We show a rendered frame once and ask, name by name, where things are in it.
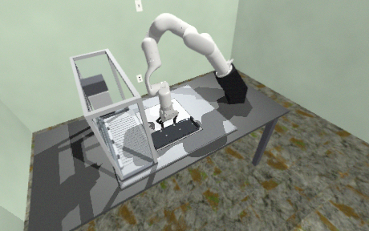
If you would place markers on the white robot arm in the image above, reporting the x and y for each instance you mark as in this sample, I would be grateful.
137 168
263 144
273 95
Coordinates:
201 43

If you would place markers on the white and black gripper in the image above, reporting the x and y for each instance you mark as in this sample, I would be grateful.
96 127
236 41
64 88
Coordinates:
161 119

